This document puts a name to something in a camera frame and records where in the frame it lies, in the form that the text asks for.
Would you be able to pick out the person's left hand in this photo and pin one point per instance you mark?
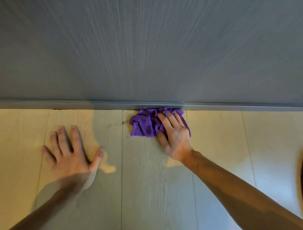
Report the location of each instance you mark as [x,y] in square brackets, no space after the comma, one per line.
[71,163]

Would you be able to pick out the person's right hand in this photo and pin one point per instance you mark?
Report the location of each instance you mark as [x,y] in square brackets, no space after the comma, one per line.
[177,139]

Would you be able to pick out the person's left middle finger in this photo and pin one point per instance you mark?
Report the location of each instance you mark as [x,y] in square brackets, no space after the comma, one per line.
[64,139]

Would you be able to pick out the person's right middle finger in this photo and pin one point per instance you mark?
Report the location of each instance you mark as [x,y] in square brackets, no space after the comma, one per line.
[174,119]

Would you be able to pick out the person's left little finger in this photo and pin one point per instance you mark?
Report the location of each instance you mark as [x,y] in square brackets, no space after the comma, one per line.
[48,154]

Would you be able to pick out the person's right thumb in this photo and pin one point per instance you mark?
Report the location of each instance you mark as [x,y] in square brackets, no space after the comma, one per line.
[163,142]

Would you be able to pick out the person's left thumb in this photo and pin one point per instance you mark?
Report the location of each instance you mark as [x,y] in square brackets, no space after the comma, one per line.
[97,160]

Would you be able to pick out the purple cleaning cloth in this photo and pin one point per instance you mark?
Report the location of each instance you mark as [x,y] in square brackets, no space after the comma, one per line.
[144,124]

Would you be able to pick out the person's right forearm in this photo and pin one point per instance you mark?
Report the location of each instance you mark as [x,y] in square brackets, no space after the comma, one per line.
[236,196]

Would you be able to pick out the person's left forearm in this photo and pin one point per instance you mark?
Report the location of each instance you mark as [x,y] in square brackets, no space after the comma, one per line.
[54,203]

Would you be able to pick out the grey baseboard strip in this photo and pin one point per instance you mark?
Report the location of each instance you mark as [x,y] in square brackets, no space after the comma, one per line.
[71,104]

